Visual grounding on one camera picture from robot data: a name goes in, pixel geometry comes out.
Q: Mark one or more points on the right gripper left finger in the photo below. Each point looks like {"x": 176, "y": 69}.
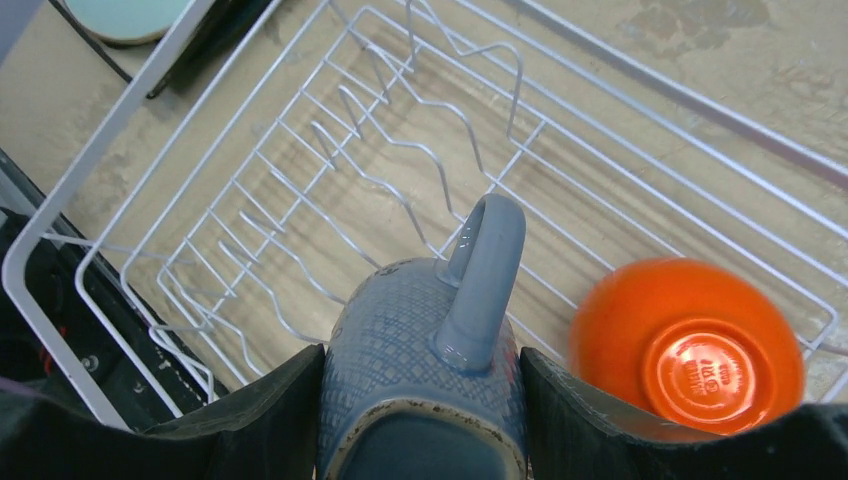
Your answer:
{"x": 265, "y": 430}

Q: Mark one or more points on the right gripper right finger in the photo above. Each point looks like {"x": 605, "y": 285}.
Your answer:
{"x": 576, "y": 431}

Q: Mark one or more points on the grey coffee mug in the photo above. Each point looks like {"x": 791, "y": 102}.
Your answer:
{"x": 422, "y": 376}

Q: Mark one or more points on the orange bowl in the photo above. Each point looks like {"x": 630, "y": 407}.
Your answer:
{"x": 690, "y": 342}

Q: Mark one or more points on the square patterned plate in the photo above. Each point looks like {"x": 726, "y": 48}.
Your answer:
{"x": 222, "y": 27}

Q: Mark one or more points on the light green round plate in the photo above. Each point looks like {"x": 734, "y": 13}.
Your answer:
{"x": 126, "y": 22}

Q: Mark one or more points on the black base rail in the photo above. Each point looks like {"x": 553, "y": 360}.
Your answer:
{"x": 111, "y": 355}

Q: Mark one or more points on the white wire dish rack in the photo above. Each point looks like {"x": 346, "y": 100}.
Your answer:
{"x": 339, "y": 136}

